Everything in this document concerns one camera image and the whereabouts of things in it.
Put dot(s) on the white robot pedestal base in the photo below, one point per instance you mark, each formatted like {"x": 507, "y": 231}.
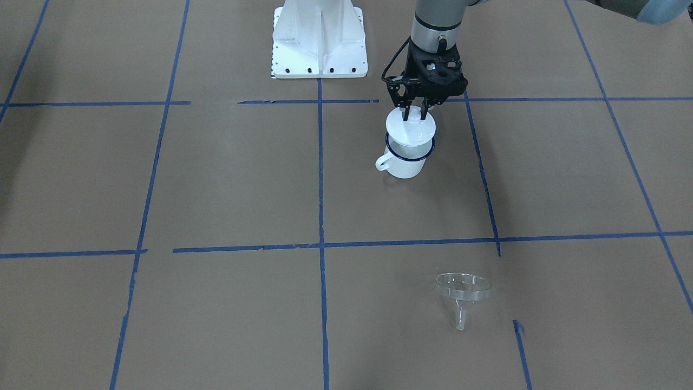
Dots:
{"x": 313, "y": 39}

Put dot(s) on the clear plastic funnel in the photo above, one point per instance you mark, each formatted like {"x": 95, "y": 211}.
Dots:
{"x": 463, "y": 291}

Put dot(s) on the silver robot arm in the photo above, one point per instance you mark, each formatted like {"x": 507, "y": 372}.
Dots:
{"x": 436, "y": 26}

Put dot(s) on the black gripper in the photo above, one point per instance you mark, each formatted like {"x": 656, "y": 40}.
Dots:
{"x": 414, "y": 71}

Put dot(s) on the white enamel mug blue rim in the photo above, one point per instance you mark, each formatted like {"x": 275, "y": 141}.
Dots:
{"x": 403, "y": 161}

